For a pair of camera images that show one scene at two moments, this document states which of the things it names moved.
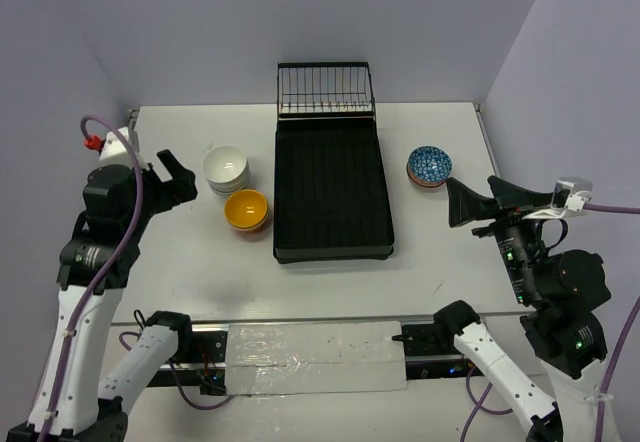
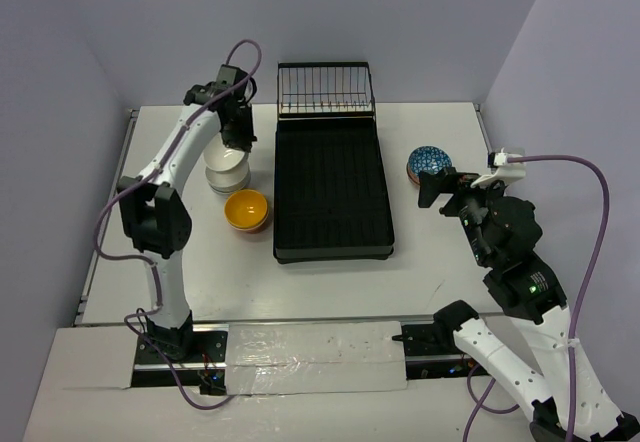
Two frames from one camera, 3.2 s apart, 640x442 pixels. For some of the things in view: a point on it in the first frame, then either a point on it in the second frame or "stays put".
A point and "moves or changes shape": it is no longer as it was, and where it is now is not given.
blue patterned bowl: (430, 164) stays put
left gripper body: (163, 190) -> (239, 135)
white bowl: (225, 165) moves or changes shape
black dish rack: (330, 196) stays put
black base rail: (431, 352) stays put
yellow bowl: (246, 208) stays put
